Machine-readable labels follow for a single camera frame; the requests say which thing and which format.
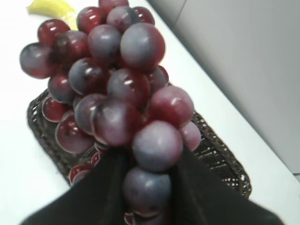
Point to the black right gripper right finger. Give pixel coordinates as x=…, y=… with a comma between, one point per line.
x=199, y=197

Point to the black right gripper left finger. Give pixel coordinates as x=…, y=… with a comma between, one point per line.
x=95, y=200

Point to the red purple grape bunch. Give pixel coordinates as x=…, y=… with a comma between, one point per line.
x=113, y=59

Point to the dark woven plastic basket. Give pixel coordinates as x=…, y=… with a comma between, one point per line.
x=212, y=151

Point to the yellow green banana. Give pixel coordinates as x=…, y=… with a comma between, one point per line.
x=56, y=9

